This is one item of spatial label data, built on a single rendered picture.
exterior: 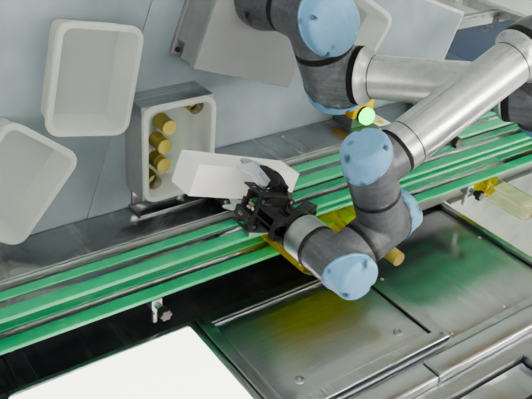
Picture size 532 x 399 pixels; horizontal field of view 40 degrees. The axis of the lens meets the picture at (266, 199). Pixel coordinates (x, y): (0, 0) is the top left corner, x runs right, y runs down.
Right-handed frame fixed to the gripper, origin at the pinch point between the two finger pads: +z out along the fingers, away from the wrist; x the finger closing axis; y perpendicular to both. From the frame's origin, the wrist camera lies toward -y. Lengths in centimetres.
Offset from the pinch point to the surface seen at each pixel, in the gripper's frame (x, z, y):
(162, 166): 10.4, 27.8, -2.2
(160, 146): 5.9, 27.8, 0.0
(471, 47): -32, 61, -136
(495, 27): -41, 73, -161
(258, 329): 36.1, 1.5, -21.4
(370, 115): -10, 24, -55
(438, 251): 19, 6, -82
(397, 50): -27, 34, -68
